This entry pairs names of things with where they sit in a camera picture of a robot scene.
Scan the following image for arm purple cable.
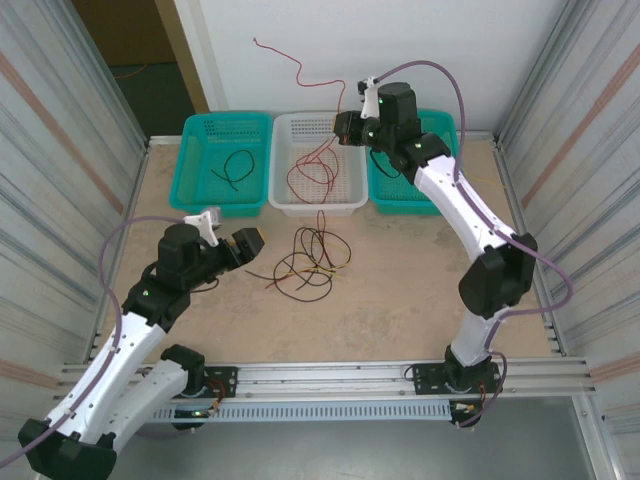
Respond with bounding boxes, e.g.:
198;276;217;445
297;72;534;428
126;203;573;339
0;215;201;464
374;59;575;430

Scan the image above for teal plastic basket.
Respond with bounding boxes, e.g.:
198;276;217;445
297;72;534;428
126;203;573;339
366;108;470;217
168;110;274;220

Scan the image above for right gripper black wire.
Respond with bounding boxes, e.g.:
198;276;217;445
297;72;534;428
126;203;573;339
369;147;404;180

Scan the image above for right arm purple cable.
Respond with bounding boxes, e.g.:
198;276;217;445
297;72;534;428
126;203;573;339
374;59;575;430

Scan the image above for left arm base wires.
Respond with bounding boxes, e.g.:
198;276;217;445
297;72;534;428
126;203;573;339
204;378;237;417

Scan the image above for bundle of wires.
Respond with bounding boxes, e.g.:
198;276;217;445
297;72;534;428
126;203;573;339
263;209;351;291

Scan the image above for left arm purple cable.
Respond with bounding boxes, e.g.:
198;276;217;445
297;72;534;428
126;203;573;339
0;215;201;464

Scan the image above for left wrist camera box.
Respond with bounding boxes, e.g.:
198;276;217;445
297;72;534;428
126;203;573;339
183;206;222;247

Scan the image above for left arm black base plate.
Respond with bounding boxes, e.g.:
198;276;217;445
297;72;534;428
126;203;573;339
148;366;239;400

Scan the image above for aluminium mounting rail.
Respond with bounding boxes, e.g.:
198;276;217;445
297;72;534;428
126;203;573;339
52;357;599;406

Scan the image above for grey slotted cable duct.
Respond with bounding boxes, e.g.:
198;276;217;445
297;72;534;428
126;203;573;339
144;402;454;425

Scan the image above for right arm base wires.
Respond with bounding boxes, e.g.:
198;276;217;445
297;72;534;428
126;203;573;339
449;382;489;416

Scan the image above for white plastic basket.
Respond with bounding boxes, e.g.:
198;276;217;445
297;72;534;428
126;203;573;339
268;111;370;219

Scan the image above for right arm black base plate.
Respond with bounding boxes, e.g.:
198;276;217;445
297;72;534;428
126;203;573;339
411;360;503;396

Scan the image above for brown wooden door frame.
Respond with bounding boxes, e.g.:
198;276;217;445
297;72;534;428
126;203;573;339
153;0;211;114

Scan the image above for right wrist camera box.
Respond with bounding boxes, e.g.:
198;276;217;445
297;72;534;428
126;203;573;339
356;75;384;120

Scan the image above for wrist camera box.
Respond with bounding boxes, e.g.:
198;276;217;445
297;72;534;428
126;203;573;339
356;75;384;120
183;206;222;247

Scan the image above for arm base wires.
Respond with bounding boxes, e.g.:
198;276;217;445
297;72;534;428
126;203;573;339
204;378;237;417
449;382;489;416

